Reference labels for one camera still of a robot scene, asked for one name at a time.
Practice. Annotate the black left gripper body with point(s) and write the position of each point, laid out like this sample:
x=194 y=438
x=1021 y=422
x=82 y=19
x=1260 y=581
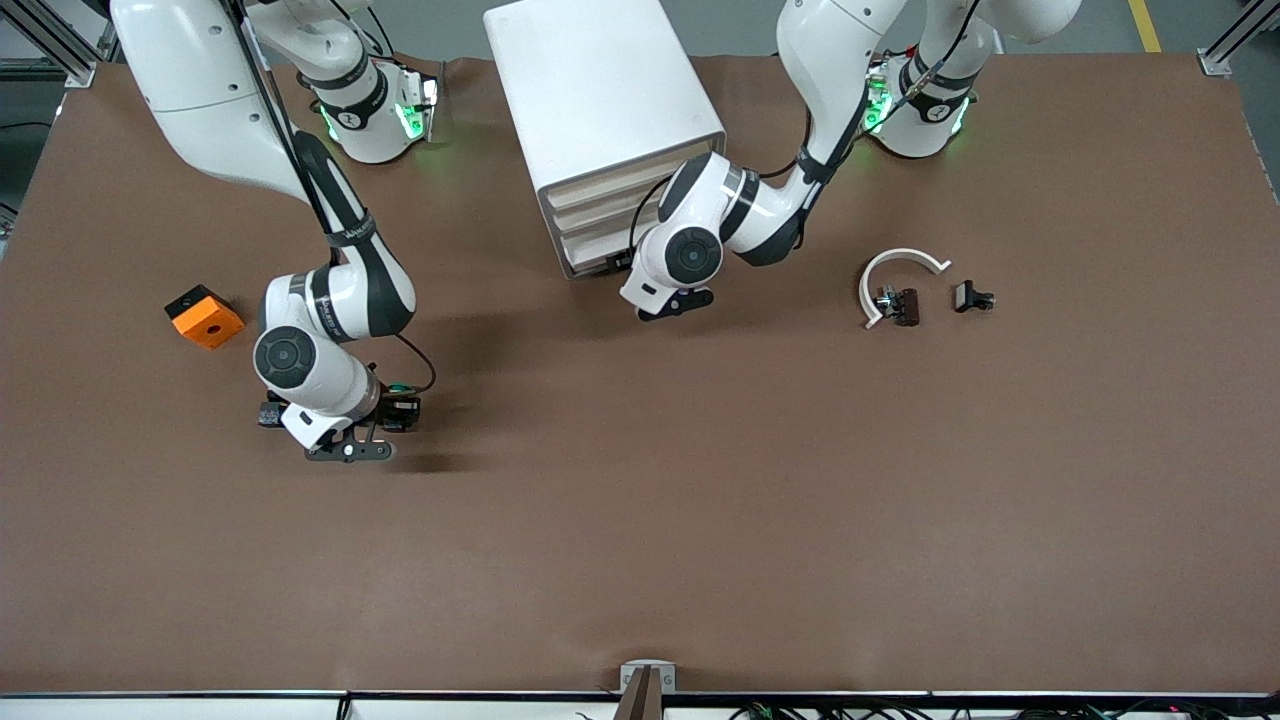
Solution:
x=622 y=262

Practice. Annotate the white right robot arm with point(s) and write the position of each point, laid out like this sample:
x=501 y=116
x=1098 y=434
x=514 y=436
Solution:
x=210 y=110

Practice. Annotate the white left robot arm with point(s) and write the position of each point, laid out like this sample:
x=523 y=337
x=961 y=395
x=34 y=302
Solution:
x=830 y=60

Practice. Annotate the yellow push button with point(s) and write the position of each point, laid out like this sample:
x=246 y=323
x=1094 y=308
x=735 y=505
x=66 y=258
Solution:
x=268 y=415

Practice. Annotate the orange button box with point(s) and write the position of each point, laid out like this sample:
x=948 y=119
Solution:
x=210 y=325

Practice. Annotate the brown table mat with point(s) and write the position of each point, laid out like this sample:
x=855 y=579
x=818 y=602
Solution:
x=640 y=500

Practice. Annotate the white curved plastic piece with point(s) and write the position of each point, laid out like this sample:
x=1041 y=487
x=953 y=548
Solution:
x=905 y=255

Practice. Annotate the dark block with metal clip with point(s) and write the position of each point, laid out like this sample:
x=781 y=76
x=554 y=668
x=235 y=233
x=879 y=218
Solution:
x=906 y=306

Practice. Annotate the small black clip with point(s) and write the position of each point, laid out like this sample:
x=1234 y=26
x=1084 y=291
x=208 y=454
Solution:
x=965 y=296

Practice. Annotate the grey metal bracket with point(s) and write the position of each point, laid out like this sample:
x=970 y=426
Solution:
x=647 y=668

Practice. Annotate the white table edge rail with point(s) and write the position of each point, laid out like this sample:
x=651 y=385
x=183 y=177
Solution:
x=200 y=709

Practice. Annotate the aluminium frame profile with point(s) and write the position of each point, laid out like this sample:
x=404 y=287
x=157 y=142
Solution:
x=78 y=73
x=1215 y=62

